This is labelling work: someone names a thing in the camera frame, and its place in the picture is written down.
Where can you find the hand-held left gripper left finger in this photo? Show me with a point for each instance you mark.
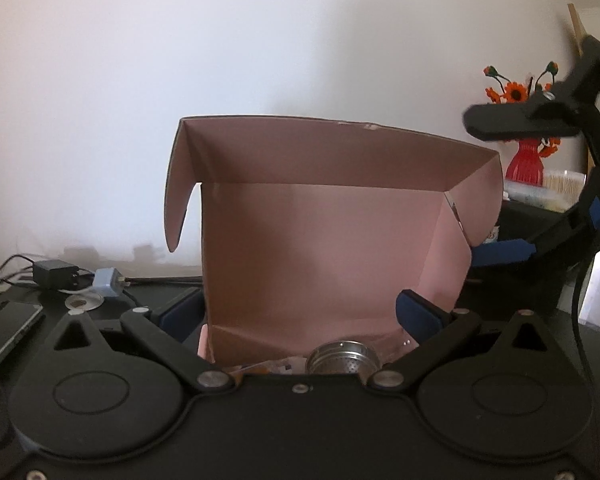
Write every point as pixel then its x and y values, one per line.
pixel 180 315

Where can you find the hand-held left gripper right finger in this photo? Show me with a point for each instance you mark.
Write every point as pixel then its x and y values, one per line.
pixel 420 315

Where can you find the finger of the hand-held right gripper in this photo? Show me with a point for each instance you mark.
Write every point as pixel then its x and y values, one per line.
pixel 515 122
pixel 505 252

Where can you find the round metal strainer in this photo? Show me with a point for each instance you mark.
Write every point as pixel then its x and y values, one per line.
pixel 340 360

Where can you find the pink cardboard box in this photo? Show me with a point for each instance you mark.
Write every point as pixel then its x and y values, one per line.
pixel 330 260

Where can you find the black desktop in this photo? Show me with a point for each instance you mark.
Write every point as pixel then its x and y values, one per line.
pixel 135 300

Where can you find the orange artificial flowers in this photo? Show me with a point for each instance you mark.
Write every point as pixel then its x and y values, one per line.
pixel 517 91

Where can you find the red vase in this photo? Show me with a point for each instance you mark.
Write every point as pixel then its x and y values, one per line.
pixel 525 167

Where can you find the clear plastic tray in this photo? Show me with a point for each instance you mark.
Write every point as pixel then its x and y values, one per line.
pixel 535 195

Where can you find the cotton swab box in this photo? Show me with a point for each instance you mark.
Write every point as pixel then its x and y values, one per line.
pixel 565 182

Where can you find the light blue power adapter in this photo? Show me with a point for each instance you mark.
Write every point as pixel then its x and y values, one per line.
pixel 107 282

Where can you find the black power adapter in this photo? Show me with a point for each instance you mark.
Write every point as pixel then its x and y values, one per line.
pixel 52 274

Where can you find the black smartphone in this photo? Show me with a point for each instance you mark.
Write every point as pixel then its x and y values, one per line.
pixel 5 335

